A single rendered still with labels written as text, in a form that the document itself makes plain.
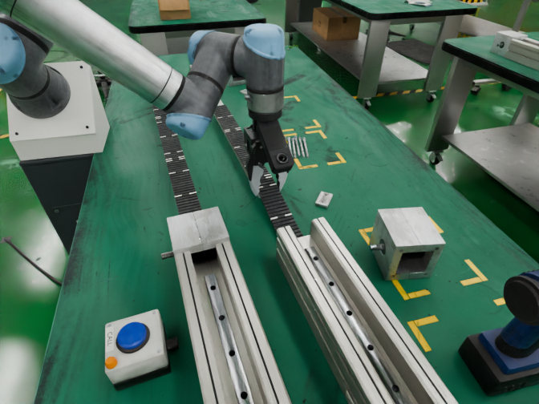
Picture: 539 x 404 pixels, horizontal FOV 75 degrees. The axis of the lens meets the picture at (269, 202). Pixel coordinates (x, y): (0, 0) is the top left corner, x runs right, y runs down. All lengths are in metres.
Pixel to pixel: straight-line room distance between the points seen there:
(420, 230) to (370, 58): 2.53
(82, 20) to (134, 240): 0.42
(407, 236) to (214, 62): 0.48
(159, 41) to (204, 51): 2.00
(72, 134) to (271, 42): 0.67
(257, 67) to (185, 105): 0.15
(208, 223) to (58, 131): 0.62
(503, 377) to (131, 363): 0.51
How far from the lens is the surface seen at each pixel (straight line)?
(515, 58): 2.15
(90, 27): 0.64
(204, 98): 0.68
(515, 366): 0.62
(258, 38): 0.67
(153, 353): 0.56
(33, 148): 1.19
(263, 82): 0.69
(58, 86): 1.14
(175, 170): 0.93
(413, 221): 0.71
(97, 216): 0.90
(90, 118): 1.14
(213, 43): 0.73
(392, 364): 0.57
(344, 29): 4.46
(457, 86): 2.43
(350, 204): 0.87
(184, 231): 0.65
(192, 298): 0.57
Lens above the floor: 1.32
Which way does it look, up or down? 39 degrees down
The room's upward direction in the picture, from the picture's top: straight up
